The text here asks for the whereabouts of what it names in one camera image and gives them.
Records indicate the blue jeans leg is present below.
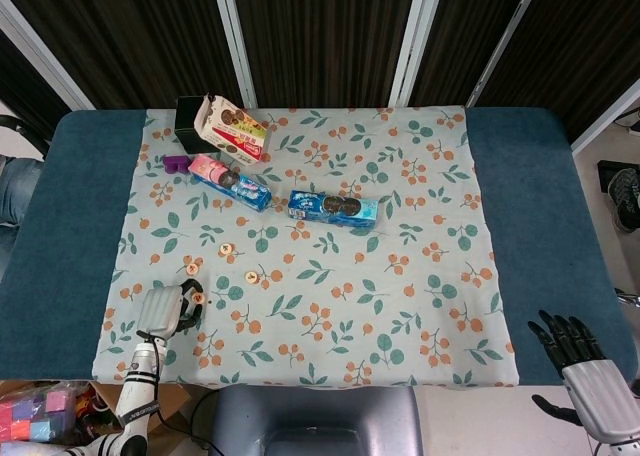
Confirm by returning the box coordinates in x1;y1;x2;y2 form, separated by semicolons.
0;156;44;227

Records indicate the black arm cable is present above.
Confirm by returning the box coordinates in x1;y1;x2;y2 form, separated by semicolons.
135;329;169;417

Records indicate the colourful foam block set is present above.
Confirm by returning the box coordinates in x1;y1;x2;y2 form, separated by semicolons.
0;388;76;445

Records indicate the teal table cover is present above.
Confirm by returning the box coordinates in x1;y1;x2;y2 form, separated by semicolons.
0;106;640;383

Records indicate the dark folding room divider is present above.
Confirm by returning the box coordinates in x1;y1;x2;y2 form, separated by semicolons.
0;0;640;150

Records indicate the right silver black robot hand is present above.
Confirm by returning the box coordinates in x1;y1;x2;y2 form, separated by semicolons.
527;309;637;448

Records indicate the pink blue Oreo box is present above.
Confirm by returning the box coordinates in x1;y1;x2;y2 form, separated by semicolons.
187;153;274;212

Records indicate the black open box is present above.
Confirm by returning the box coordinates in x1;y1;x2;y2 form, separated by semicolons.
174;95;216;155

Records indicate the white red cookie box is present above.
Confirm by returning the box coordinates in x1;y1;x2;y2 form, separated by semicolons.
193;93;273;165

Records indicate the floral fruit print tablecloth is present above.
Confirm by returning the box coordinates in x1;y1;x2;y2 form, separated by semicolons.
91;106;521;390

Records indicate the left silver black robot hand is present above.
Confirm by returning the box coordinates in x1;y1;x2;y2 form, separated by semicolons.
135;277;206;341

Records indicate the brown cardboard box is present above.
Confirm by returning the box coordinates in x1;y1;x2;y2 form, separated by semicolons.
0;379;194;456

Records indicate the purple plastic block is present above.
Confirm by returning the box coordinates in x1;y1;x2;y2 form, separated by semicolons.
162;154;192;176

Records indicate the black sneaker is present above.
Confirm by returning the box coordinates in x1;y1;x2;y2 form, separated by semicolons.
607;168;640;235

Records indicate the black floor cable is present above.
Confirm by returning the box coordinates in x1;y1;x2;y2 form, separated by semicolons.
149;389;221;456

